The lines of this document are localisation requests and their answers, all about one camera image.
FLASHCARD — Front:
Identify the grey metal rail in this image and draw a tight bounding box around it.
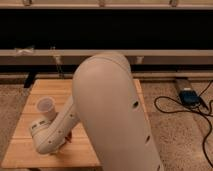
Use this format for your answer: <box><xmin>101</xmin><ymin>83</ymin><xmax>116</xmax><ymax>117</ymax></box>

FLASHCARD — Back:
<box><xmin>0</xmin><ymin>49</ymin><xmax>213</xmax><ymax>65</ymax></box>

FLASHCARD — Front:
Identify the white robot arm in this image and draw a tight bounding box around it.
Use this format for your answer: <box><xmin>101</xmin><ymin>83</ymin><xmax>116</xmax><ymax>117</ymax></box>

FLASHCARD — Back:
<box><xmin>30</xmin><ymin>52</ymin><xmax>164</xmax><ymax>171</ymax></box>

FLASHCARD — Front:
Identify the blue power box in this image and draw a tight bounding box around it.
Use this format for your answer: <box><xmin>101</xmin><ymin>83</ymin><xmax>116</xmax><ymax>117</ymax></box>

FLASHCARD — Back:
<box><xmin>179</xmin><ymin>90</ymin><xmax>199</xmax><ymax>106</ymax></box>

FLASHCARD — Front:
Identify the wooden table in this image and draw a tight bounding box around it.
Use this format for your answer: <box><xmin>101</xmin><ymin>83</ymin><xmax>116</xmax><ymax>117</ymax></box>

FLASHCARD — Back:
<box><xmin>1</xmin><ymin>78</ymin><xmax>150</xmax><ymax>169</ymax></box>

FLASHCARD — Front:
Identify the red oval object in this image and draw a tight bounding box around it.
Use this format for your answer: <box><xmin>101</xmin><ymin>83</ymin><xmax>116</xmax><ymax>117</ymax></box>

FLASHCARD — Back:
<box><xmin>66</xmin><ymin>132</ymin><xmax>72</xmax><ymax>143</ymax></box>

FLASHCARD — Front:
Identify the black cable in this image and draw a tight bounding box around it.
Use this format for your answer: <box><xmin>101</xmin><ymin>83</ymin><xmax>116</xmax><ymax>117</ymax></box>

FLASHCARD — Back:
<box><xmin>153</xmin><ymin>79</ymin><xmax>213</xmax><ymax>169</ymax></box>

